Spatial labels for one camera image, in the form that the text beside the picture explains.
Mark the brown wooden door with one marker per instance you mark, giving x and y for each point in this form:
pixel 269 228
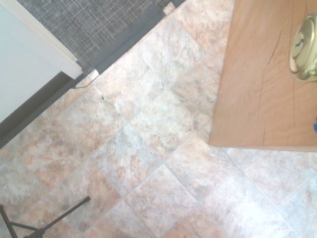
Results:
pixel 257 86

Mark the dark door threshold strip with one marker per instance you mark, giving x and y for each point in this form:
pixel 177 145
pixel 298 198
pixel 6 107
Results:
pixel 32 104

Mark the brass door knob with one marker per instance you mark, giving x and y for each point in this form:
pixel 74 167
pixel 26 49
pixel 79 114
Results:
pixel 304 49

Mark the grey woven floor mat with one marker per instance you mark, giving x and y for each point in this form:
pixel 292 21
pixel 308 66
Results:
pixel 81 27

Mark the blue object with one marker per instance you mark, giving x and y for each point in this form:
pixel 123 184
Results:
pixel 315 125

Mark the black tripod stand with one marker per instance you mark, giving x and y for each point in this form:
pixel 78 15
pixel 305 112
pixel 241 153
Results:
pixel 37 223

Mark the white door frame trim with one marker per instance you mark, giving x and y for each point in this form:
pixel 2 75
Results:
pixel 47 37

